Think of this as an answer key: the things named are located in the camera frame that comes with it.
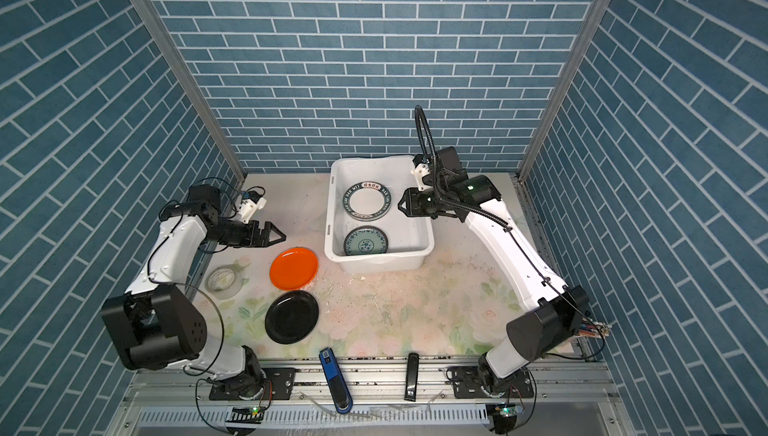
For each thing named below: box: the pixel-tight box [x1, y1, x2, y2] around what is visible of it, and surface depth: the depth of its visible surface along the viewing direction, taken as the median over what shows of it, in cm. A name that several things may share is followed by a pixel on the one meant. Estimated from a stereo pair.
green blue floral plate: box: [344, 226, 389, 256], surface depth 102 cm
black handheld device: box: [404, 352, 420, 402], surface depth 73 cm
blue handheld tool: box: [318, 347, 353, 415], surface depth 75 cm
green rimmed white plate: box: [343, 181, 392, 222], surface depth 111 cm
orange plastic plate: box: [270, 247, 319, 290], surface depth 96 cm
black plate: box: [265, 290, 319, 345], surface depth 84 cm
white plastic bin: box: [324, 155, 435, 274], surface depth 105 cm
